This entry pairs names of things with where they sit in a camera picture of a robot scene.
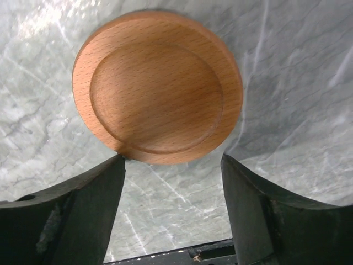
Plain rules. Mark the light wood coaster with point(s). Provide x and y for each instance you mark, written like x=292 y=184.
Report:
x=157 y=87

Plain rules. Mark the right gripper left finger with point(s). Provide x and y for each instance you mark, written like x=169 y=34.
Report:
x=68 y=223

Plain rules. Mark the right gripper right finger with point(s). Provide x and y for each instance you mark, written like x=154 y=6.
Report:
x=271 y=225

